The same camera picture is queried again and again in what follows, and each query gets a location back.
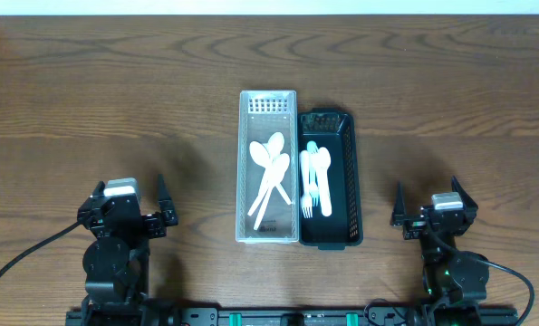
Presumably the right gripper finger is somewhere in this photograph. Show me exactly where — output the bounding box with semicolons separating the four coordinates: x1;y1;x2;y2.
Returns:
451;176;478;213
390;182;407;226

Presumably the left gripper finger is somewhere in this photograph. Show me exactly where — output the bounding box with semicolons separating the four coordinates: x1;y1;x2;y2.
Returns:
158;174;178;226
77;181;105;220

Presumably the white plastic fork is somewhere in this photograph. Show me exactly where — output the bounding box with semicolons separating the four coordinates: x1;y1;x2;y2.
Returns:
315;168;332;216
299;150;313;219
306;141;319;206

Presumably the white plastic spoon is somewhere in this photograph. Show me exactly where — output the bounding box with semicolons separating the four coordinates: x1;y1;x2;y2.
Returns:
249;141;292;205
247;132;284;216
254;153;290;231
315;147;332;173

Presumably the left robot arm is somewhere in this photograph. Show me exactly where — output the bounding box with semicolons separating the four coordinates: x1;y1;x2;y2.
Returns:
77;175;178;325

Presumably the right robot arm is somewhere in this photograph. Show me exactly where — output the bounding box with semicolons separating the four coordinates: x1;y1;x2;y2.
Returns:
390;177;489;324

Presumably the black plastic basket tray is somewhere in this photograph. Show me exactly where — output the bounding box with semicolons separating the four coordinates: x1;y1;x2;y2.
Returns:
297;108;363;250

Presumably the clear plastic basket tray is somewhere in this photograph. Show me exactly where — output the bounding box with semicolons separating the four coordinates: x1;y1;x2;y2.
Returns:
236;91;300;244

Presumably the right black cable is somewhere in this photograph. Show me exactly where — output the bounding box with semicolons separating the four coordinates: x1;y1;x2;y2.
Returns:
431;225;536;326

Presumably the black cable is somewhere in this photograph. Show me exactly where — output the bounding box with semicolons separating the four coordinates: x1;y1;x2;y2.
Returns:
431;225;536;326
0;219;87;326

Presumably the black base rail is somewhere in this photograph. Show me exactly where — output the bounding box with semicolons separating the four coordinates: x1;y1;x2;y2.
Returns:
64;305;518;326

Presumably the left black cable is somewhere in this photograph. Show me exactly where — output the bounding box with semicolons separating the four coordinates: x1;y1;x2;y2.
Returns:
0;219;87;326

